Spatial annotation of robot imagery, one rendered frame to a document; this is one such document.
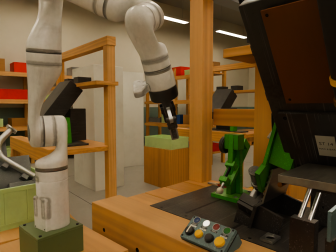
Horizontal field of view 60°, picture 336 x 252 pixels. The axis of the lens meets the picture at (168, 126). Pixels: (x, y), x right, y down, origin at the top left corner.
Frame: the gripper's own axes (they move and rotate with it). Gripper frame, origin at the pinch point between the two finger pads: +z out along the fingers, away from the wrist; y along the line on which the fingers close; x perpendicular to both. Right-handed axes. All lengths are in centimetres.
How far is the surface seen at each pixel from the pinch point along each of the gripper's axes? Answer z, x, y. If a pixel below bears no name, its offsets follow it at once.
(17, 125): 165, 312, 540
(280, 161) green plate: 17.2, -28.7, -3.3
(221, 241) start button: 24.9, -4.5, -18.8
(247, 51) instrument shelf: -5, -39, 44
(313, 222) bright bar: 21.4, -26.6, -23.7
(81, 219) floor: 177, 122, 193
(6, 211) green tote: 28, 73, 26
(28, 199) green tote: 29, 65, 32
